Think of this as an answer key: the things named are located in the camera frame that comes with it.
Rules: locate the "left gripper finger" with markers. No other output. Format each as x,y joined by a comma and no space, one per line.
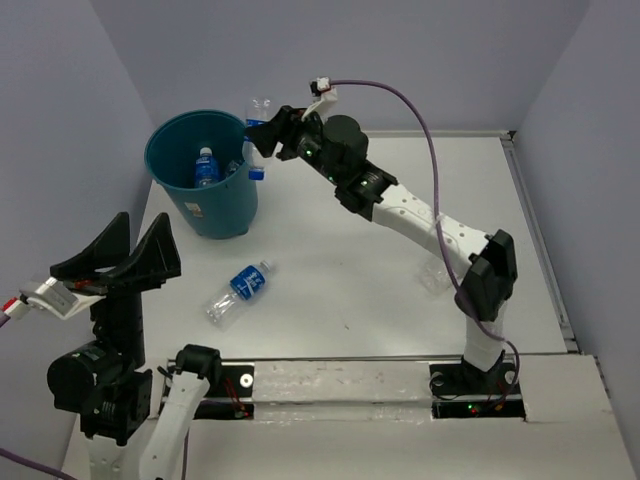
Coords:
154,260
108,249

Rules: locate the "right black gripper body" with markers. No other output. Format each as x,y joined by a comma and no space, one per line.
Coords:
303,140

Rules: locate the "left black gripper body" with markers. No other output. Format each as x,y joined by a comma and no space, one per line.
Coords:
117,295

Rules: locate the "small blue label bottle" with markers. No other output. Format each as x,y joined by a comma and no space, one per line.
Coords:
257,113

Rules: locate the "Pocari bottle white cap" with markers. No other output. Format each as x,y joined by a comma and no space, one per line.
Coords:
207,170

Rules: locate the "clear bottle beige label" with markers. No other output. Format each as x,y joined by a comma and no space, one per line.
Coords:
434,276

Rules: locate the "clear capless bottle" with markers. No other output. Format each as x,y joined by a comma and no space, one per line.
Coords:
233,167

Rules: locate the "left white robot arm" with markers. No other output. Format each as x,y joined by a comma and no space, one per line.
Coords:
105,381

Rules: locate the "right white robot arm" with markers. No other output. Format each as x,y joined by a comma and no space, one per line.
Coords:
483,266

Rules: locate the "teal plastic bin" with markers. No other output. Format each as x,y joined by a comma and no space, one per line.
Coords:
220,211

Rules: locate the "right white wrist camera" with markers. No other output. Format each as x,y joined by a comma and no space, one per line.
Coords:
324,95

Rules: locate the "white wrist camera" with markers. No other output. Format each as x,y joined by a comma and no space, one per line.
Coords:
50,296
324,95

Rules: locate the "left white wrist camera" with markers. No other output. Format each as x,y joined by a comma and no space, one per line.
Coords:
50,296

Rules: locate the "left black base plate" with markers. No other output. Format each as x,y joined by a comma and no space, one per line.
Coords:
231,399

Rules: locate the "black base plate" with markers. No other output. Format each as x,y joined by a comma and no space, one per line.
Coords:
231,399
459,393

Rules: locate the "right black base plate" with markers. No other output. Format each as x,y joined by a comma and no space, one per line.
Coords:
459,393

